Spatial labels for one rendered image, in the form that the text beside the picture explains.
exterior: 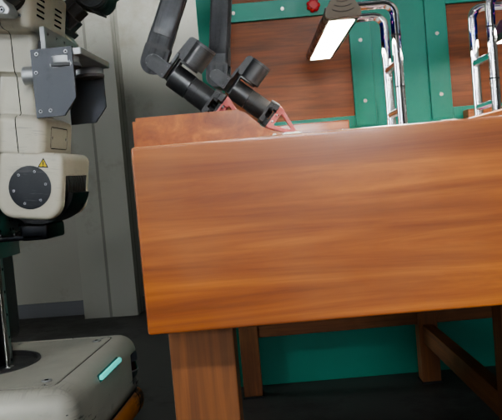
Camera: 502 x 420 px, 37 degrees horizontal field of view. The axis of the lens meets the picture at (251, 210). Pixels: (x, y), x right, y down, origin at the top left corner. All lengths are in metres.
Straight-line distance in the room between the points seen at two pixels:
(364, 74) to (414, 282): 1.89
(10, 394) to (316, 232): 1.23
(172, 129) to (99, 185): 3.51
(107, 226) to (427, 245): 3.58
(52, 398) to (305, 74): 1.34
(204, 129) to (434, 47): 1.95
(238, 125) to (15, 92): 1.32
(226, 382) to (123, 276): 3.47
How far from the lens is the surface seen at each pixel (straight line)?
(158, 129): 0.65
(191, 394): 0.70
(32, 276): 4.49
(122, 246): 4.14
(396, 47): 1.95
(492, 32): 2.01
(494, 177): 0.65
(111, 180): 4.13
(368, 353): 2.58
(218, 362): 0.69
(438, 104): 2.54
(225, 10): 2.06
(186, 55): 1.72
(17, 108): 1.92
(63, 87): 1.81
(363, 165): 0.63
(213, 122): 0.65
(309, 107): 2.48
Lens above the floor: 0.71
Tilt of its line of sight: 3 degrees down
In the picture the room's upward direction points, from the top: 5 degrees counter-clockwise
